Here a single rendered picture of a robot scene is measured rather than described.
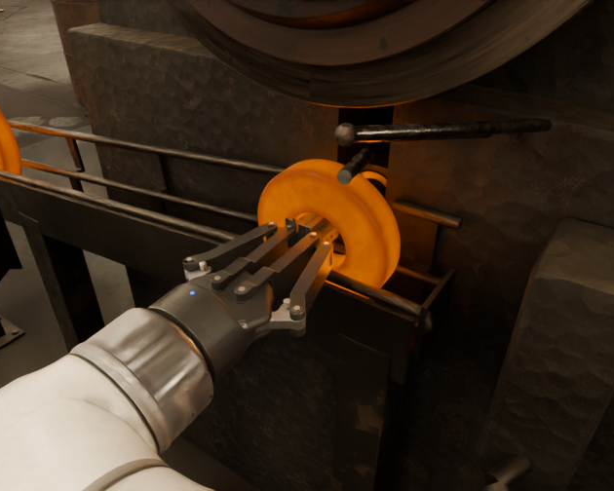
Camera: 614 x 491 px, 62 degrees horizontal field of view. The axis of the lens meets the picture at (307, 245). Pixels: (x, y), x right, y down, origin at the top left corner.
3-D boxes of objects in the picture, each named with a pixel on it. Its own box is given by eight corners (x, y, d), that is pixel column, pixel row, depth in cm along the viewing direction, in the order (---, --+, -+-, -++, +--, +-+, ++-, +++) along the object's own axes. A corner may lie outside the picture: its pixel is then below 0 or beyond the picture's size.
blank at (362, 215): (263, 148, 53) (242, 161, 50) (400, 167, 44) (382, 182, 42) (286, 270, 61) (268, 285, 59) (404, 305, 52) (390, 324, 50)
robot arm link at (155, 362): (172, 481, 34) (231, 416, 38) (142, 394, 28) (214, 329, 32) (87, 416, 38) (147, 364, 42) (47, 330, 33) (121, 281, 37)
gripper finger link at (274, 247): (226, 321, 42) (213, 315, 43) (300, 252, 50) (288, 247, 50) (220, 285, 40) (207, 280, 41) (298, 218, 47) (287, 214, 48)
